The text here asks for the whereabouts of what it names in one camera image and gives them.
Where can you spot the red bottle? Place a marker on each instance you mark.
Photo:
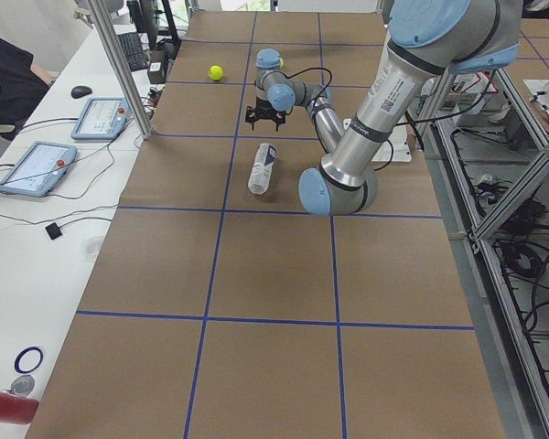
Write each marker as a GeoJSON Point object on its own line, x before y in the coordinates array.
{"type": "Point", "coordinates": [17, 410]}

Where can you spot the small black square device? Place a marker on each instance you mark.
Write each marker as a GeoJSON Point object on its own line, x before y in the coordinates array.
{"type": "Point", "coordinates": [53, 230]}

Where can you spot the black keyboard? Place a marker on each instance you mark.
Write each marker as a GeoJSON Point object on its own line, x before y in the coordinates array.
{"type": "Point", "coordinates": [133, 51]}

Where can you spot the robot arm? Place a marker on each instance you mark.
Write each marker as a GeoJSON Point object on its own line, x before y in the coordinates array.
{"type": "Point", "coordinates": [427, 38]}

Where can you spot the blue teach pendant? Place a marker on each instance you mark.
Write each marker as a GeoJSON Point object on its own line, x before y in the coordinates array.
{"type": "Point", "coordinates": [39, 170]}
{"type": "Point", "coordinates": [101, 119]}

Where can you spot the black monitor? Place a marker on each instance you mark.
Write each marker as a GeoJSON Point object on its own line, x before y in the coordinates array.
{"type": "Point", "coordinates": [146, 15]}

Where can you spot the yellow Roland Garros tennis ball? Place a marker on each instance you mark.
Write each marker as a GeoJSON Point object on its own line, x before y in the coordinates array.
{"type": "Point", "coordinates": [216, 73]}

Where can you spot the near blue teach pendant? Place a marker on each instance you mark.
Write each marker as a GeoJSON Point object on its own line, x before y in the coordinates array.
{"type": "Point", "coordinates": [39, 170]}

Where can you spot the far blue teach pendant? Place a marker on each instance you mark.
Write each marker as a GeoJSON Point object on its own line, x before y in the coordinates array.
{"type": "Point", "coordinates": [101, 119]}

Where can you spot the white blue tennis ball can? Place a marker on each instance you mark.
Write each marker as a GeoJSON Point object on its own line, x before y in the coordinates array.
{"type": "Point", "coordinates": [262, 169]}

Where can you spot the black computer mouse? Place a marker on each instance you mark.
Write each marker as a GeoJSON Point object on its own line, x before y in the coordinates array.
{"type": "Point", "coordinates": [80, 91]}

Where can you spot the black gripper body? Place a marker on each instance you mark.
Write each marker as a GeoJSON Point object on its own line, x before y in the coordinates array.
{"type": "Point", "coordinates": [262, 107]}

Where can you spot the person in black shirt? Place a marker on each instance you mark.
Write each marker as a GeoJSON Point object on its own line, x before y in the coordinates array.
{"type": "Point", "coordinates": [23, 85]}

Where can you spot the grey aluminium frame post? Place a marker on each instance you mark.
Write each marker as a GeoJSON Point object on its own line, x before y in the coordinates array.
{"type": "Point", "coordinates": [115, 55]}

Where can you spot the black box with label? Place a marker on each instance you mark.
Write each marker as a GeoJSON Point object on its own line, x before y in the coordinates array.
{"type": "Point", "coordinates": [158, 67]}

